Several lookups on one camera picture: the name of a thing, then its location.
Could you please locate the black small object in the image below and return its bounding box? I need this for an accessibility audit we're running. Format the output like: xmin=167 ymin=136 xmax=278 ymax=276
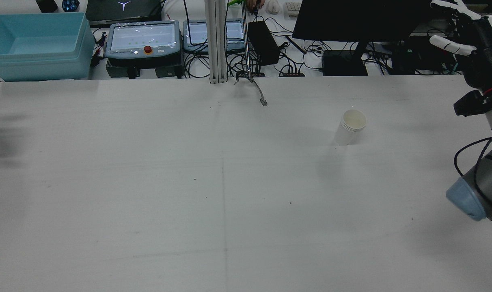
xmin=36 ymin=0 xmax=59 ymax=13

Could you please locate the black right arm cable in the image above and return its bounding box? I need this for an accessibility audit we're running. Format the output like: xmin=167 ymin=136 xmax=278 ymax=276
xmin=454 ymin=126 xmax=492 ymax=191

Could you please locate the black equipment box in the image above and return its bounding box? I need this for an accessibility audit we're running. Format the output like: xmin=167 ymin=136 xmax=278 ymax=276
xmin=392 ymin=36 xmax=457 ymax=73

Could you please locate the teach pendant with red button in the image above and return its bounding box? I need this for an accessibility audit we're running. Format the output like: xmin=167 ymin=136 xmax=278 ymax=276
xmin=104 ymin=20 xmax=181 ymax=60

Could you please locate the small metal clip tool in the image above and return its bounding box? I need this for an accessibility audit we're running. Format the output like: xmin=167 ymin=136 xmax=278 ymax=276
xmin=234 ymin=0 xmax=268 ymax=107

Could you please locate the black mini computer box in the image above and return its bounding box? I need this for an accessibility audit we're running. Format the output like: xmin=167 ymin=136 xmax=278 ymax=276
xmin=322 ymin=50 xmax=368 ymax=77

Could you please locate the white paper cup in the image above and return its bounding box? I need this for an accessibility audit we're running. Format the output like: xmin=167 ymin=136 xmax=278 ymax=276
xmin=333 ymin=109 xmax=367 ymax=146

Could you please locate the right white dexterous robot hand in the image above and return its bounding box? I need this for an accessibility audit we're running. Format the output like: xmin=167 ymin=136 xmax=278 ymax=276
xmin=429 ymin=0 xmax=492 ymax=90

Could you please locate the black power adapter brick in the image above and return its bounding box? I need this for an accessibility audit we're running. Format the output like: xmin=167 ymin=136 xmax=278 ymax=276
xmin=247 ymin=20 xmax=280 ymax=66

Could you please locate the black monitor with stand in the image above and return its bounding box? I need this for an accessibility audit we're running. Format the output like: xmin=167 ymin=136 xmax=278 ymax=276
xmin=292 ymin=0 xmax=439 ymax=76

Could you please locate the grey teach pendant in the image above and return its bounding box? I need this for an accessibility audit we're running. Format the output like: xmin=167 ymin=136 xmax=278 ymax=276
xmin=183 ymin=19 xmax=246 ymax=53

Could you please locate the black pendant base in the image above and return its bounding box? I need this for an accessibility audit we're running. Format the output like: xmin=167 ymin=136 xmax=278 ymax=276
xmin=106 ymin=57 xmax=185 ymax=78

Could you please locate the black laptop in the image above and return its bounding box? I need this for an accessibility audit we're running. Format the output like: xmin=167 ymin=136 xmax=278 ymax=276
xmin=86 ymin=0 xmax=163 ymax=28

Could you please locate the light blue plastic bin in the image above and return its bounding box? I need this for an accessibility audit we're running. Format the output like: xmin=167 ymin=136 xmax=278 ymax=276
xmin=0 ymin=12 xmax=95 ymax=82

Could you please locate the aluminium extrusion profile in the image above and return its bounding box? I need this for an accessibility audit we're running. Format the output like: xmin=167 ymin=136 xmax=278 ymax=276
xmin=204 ymin=0 xmax=229 ymax=84

